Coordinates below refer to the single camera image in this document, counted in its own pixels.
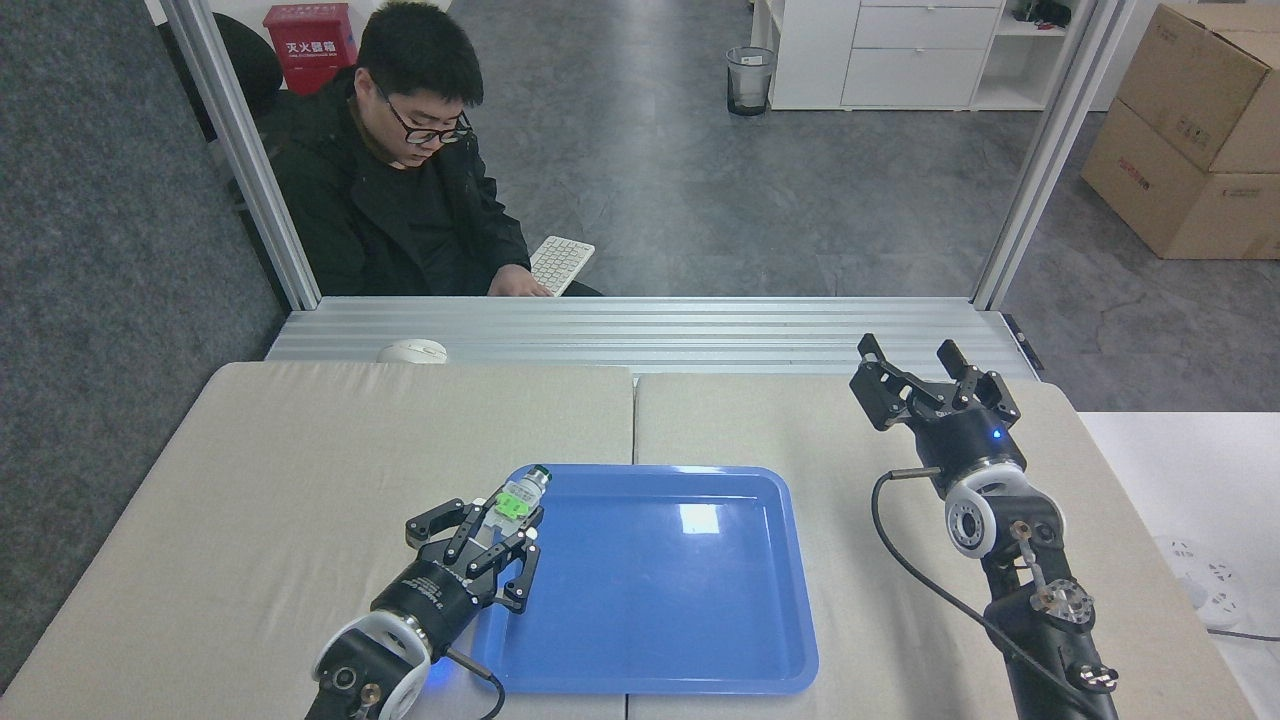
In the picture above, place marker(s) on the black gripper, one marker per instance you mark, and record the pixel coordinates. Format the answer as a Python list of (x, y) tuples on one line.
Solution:
[(967, 445), (430, 600)]

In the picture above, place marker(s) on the white green switch part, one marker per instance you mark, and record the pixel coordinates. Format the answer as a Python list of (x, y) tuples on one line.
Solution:
[(517, 500)]

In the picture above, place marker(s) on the blue plastic tray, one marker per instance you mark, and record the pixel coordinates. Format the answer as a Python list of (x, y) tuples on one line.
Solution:
[(660, 610)]

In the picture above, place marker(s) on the person's left hand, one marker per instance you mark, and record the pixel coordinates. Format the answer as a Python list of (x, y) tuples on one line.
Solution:
[(515, 284)]

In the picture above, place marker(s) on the white computer mouse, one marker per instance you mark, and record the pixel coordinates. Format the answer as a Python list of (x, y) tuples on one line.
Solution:
[(412, 351)]

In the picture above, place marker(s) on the white side table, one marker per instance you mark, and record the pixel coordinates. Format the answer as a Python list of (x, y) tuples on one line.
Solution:
[(1180, 470)]

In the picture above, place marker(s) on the brown cardboard box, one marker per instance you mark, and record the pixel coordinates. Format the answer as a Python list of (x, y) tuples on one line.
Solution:
[(1160, 195), (1190, 80)]

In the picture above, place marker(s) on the white keyboard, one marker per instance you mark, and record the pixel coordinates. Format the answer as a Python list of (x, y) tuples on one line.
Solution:
[(562, 262)]

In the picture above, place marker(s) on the white power strip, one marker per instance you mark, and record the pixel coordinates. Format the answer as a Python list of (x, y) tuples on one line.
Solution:
[(1205, 585)]

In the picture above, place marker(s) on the white drawer cabinet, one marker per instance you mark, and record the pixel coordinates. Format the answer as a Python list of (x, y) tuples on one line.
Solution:
[(900, 60)]

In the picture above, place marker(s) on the person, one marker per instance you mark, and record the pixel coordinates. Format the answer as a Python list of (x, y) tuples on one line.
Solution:
[(380, 210)]

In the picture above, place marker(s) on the grey mesh waste bin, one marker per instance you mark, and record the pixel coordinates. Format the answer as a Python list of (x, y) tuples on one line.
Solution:
[(750, 80)]

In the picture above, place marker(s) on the small black equipment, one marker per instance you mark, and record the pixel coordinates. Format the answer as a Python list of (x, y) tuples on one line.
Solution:
[(1045, 12)]

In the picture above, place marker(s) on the red fire equipment box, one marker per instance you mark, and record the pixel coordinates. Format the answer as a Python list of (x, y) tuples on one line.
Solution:
[(310, 50)]

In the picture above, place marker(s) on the black office chair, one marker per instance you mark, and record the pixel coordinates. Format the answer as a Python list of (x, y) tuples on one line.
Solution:
[(250, 70)]

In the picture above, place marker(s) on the black rail end bracket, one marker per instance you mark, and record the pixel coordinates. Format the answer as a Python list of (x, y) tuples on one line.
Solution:
[(1025, 343)]

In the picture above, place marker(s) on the silver aluminium rail platform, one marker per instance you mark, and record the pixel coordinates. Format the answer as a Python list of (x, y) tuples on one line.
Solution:
[(700, 335)]

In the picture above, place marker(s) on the silver aluminium post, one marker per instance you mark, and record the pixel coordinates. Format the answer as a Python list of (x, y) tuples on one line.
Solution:
[(1050, 150), (235, 140)]

